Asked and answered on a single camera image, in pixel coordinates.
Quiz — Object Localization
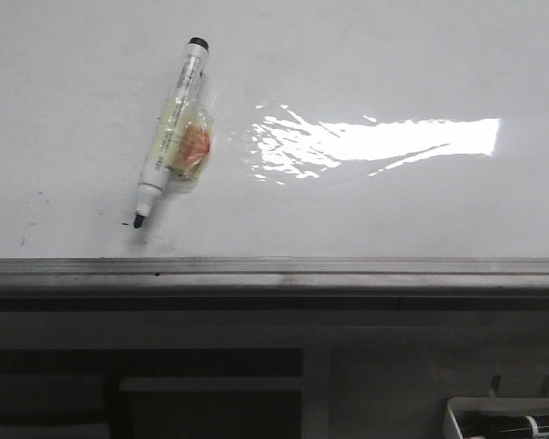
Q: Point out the white whiteboard with metal frame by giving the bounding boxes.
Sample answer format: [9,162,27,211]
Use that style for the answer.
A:
[0,1,549,294]

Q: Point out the dark box under whiteboard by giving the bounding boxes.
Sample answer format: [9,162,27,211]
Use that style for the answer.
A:
[120,376,303,438]

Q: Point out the white plastic marker tray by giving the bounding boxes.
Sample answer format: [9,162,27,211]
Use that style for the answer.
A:
[443,397,549,438]

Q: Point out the white whiteboard marker pen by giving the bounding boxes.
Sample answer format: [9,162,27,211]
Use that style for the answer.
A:
[133,37,213,229]

